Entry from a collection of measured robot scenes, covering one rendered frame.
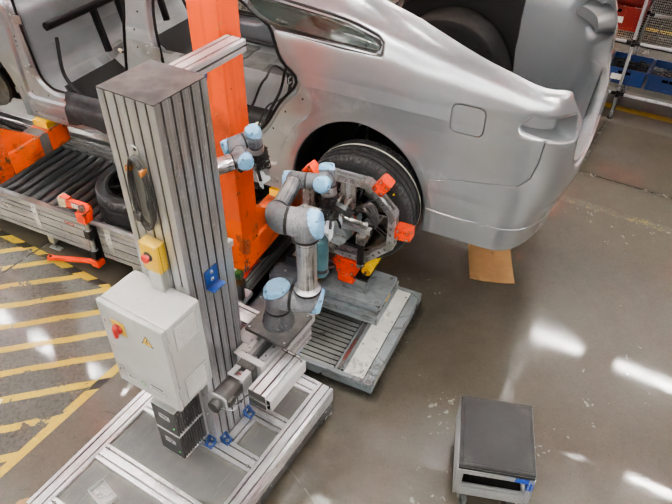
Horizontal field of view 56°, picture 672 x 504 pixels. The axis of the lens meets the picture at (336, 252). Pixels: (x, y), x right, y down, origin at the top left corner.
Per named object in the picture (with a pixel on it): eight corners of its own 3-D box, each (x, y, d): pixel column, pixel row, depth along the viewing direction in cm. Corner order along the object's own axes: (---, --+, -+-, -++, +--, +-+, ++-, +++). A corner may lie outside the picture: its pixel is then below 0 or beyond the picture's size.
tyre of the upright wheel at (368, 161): (382, 118, 334) (298, 163, 378) (364, 139, 318) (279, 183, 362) (447, 217, 354) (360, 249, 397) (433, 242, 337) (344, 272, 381)
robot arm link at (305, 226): (294, 297, 288) (289, 199, 253) (326, 302, 286) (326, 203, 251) (287, 316, 279) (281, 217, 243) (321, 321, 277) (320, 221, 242)
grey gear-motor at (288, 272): (325, 279, 421) (324, 238, 398) (294, 321, 392) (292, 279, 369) (300, 271, 427) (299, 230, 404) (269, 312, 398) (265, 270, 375)
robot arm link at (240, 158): (142, 187, 261) (253, 150, 274) (136, 174, 268) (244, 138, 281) (150, 209, 269) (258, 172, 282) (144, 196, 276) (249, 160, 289)
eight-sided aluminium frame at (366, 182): (395, 265, 357) (402, 184, 322) (390, 272, 352) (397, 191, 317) (309, 238, 375) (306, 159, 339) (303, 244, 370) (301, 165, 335)
